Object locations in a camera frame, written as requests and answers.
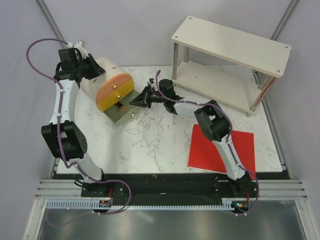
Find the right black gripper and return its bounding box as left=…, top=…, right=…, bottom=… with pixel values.
left=129, top=85, right=166, bottom=109

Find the cream drawer organizer shell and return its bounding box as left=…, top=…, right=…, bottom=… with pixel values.
left=78, top=57, right=126, bottom=101

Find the yellow drawer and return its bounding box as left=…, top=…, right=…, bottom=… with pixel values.
left=96, top=80, right=135, bottom=112

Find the orange top drawer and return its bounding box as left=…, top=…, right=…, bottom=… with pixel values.
left=96, top=73, right=132, bottom=103

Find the grey bottom drawer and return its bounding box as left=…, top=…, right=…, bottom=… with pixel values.
left=104, top=90, right=140, bottom=125

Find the gold black lipstick box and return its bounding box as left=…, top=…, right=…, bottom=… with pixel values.
left=115, top=102, right=125, bottom=111

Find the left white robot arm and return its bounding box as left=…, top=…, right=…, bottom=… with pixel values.
left=41, top=40, right=110, bottom=197

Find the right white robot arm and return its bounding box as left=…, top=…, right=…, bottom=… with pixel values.
left=129, top=79, right=252, bottom=197

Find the red notebook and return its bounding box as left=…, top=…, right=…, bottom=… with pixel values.
left=188, top=124, right=256, bottom=174

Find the cream two-tier shelf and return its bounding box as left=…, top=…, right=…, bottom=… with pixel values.
left=171, top=16, right=292, bottom=117

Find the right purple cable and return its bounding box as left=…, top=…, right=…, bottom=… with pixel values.
left=155, top=69, right=261, bottom=216

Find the purple cable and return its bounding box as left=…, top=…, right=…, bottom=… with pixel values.
left=26, top=38, right=133, bottom=216
left=155, top=69, right=261, bottom=216

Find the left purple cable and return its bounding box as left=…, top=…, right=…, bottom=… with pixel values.
left=26, top=38, right=133, bottom=216

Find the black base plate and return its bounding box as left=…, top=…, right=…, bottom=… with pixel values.
left=74, top=173, right=258, bottom=204

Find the white slotted cable duct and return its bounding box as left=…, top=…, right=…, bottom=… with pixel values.
left=46, top=199, right=249, bottom=211

